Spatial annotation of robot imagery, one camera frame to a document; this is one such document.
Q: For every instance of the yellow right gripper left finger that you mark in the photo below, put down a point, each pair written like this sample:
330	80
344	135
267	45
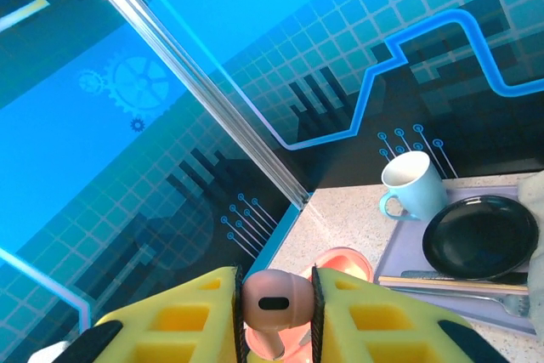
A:
178	320

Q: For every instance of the black round plate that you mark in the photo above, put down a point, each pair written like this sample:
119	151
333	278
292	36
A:
480	239

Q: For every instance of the silver metal fork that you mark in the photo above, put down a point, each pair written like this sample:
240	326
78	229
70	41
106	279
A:
516	304

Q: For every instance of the light blue mug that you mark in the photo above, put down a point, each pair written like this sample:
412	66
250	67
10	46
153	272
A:
421	193

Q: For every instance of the lavender plastic tray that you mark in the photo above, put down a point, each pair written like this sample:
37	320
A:
408	248

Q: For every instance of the pale wooden chopstick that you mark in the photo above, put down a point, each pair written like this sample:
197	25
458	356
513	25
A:
425	280
467	289

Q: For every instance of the aluminium frame post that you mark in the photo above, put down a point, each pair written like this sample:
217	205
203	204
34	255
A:
191	78

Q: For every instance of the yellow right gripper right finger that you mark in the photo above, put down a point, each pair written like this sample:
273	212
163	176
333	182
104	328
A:
382	324

